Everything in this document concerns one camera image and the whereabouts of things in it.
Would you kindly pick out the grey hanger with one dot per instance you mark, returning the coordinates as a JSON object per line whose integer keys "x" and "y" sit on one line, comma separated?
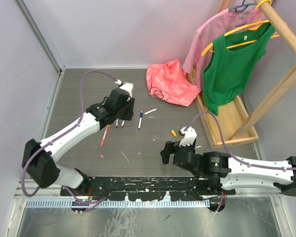
{"x": 242, "y": 7}

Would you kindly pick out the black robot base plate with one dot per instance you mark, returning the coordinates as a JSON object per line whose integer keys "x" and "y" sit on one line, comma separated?
{"x": 143, "y": 188}

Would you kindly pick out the orange ballpoint pen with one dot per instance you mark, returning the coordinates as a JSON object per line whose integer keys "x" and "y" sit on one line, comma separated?
{"x": 104, "y": 136}

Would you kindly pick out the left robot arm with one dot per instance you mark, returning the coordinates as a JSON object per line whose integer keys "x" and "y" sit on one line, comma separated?
{"x": 40, "y": 158}

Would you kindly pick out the white cable duct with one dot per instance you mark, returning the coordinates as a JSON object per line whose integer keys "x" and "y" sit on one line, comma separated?
{"x": 70, "y": 203}

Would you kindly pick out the green tank top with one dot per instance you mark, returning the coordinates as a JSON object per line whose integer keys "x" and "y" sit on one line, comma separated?
{"x": 232, "y": 64}

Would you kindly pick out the white yellow-tipped pen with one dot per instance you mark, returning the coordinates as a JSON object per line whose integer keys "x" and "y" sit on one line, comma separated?
{"x": 150, "y": 111}

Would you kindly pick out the aluminium corner profile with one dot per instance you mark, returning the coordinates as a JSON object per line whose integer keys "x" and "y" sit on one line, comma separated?
{"x": 38, "y": 34}

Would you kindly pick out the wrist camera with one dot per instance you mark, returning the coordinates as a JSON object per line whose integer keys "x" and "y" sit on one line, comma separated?
{"x": 128, "y": 87}
{"x": 189, "y": 136}

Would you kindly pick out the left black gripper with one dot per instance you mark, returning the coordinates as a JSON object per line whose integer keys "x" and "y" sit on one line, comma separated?
{"x": 129, "y": 103}

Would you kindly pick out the wooden clothes rack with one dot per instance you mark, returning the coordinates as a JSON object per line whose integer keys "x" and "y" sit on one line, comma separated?
{"x": 267, "y": 110}

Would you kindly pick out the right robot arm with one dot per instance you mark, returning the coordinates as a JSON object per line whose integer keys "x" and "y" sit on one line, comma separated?
{"x": 227, "y": 173}

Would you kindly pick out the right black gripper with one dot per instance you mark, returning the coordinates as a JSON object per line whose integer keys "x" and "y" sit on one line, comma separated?
{"x": 169, "y": 148}

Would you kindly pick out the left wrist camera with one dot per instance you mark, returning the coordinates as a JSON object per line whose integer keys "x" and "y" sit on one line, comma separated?
{"x": 128, "y": 87}

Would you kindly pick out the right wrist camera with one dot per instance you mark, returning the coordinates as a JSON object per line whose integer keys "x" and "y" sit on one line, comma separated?
{"x": 189, "y": 136}

